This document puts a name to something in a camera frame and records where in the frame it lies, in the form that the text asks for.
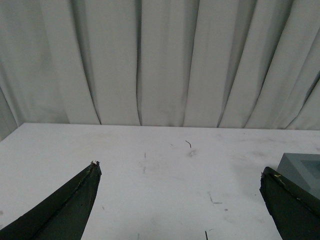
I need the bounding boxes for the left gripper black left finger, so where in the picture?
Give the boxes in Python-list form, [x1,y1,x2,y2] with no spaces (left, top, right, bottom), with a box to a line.
[0,161,102,240]

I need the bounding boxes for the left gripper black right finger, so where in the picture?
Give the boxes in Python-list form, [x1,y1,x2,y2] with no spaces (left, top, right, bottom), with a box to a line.
[259,166,320,240]

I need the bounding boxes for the gray square base block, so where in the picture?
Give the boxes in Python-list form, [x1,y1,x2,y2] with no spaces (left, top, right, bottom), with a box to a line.
[276,153,320,199]

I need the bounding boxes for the white pleated curtain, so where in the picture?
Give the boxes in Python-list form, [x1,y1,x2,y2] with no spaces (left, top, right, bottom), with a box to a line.
[0,0,320,139]

